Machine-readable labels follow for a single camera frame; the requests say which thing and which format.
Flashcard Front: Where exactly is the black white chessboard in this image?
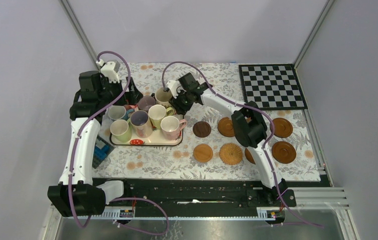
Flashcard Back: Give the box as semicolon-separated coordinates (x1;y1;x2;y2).
238;64;307;111

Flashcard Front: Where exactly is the light bamboo coaster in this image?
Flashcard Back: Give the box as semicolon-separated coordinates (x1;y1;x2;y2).
193;144;213;163

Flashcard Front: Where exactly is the white cup pink front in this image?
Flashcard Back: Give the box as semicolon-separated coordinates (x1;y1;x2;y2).
160;116;187;141

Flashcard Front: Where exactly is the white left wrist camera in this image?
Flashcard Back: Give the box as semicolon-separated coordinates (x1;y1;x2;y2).
96;59;120;84

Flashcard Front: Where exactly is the brown ridged wooden coaster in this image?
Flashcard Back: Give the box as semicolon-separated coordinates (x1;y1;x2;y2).
244;148;255;165

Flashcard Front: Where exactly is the woven rattan coaster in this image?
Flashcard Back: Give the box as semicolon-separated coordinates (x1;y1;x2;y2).
219;143;243;166

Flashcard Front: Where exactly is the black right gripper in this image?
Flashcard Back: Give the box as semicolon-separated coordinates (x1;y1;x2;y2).
169;88;193;117

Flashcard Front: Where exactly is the large cream cup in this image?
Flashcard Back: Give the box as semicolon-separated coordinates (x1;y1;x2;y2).
154;87;173;108

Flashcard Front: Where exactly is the cream tray with black rim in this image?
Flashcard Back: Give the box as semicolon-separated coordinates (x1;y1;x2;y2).
109;99;185;147

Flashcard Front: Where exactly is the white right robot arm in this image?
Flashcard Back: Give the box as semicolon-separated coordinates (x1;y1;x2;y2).
163;73;287;206

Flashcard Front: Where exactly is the lilac cup centre front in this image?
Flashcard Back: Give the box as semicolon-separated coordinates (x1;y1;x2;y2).
130;110;153;138

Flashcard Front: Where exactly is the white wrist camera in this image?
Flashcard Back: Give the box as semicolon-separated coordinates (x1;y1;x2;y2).
165;80;185;99
96;59;120;84

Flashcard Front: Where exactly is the white cup green body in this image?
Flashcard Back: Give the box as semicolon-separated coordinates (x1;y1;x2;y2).
110;119;132;143

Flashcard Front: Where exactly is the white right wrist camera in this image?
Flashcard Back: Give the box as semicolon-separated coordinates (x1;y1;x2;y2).
165;80;185;99

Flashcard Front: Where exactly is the purple cup dark handle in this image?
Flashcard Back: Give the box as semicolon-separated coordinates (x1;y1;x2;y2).
137;95;156;112

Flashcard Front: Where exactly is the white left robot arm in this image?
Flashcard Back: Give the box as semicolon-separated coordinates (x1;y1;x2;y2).
47;70;142;217

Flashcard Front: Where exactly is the white cup yellow handle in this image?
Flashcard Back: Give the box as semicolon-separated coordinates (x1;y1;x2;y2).
148;104;176;129

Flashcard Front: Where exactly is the floral tablecloth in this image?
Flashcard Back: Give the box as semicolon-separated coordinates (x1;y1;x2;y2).
86;63;320;182

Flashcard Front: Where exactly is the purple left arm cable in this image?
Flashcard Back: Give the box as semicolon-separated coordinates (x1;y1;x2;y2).
68;50;170;236

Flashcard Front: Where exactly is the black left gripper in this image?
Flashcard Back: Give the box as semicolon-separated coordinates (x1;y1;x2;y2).
98;76;142;106

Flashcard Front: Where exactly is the white cup blue handle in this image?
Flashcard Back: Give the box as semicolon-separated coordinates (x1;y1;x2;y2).
108;105;135;121

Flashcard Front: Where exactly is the blue block puzzle box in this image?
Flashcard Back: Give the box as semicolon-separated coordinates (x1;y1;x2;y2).
92;135;115;169

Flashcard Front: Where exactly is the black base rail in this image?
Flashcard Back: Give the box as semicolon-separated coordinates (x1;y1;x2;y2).
109;178;296;218

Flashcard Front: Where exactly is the dark walnut coaster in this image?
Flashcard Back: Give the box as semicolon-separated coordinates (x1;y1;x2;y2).
192;121;211;138

